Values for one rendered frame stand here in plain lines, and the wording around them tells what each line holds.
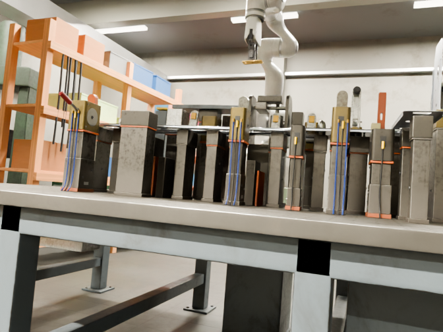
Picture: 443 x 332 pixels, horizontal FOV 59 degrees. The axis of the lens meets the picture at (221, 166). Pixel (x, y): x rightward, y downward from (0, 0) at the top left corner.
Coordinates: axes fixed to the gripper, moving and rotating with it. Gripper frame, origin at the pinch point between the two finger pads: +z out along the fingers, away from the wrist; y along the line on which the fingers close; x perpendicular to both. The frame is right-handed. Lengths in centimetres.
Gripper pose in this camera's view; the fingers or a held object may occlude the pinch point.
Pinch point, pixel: (252, 56)
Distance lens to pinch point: 169.9
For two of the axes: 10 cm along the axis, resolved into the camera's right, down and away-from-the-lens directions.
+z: -0.7, 10.0, -0.7
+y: -3.2, -0.9, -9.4
